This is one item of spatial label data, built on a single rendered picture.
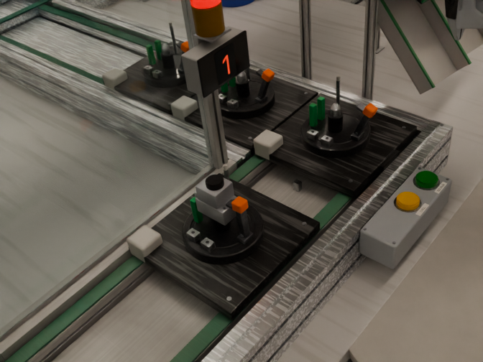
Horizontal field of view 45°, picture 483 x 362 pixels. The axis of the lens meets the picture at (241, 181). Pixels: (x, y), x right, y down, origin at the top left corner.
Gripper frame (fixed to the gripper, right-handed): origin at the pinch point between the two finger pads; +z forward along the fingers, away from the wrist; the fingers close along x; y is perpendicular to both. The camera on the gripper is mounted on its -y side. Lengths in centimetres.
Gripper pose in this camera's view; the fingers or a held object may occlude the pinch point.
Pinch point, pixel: (454, 31)
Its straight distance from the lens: 104.4
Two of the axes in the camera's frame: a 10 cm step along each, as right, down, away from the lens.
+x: 6.4, -5.5, 5.3
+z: 1.0, 7.5, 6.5
